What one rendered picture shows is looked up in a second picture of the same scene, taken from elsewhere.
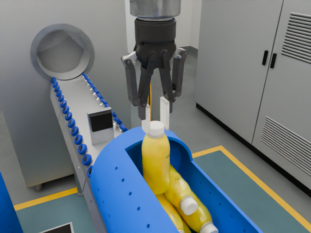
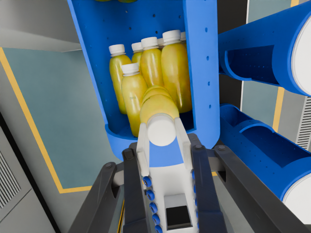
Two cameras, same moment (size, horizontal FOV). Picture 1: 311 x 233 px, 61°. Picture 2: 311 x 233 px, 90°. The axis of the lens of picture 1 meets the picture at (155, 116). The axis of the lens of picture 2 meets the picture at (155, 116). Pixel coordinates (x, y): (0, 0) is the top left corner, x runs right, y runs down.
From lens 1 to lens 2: 0.43 m
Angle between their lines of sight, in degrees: 42
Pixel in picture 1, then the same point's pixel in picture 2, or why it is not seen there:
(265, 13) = not seen: outside the picture
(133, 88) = (248, 174)
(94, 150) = (184, 186)
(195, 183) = (110, 104)
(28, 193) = not seen: hidden behind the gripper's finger
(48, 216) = not seen: hidden behind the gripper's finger
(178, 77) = (98, 202)
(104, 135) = (174, 201)
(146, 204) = (199, 25)
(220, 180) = (74, 162)
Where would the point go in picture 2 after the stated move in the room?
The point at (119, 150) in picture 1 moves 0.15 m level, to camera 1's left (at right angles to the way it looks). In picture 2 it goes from (201, 131) to (271, 150)
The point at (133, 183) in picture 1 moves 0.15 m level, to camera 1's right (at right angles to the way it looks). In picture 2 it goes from (202, 67) to (111, 37)
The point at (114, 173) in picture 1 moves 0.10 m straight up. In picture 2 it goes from (212, 101) to (240, 120)
